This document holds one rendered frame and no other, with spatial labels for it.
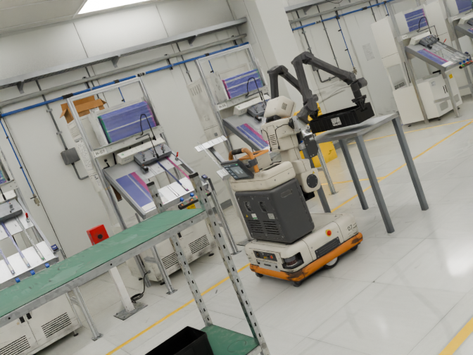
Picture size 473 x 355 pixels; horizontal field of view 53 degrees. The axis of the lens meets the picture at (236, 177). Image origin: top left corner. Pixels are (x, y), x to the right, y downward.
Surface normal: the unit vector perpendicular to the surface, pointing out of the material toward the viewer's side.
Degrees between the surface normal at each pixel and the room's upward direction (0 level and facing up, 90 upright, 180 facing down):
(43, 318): 90
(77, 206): 90
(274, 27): 90
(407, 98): 90
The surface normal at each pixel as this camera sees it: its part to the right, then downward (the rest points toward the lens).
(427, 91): -0.75, 0.37
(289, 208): 0.47, -0.05
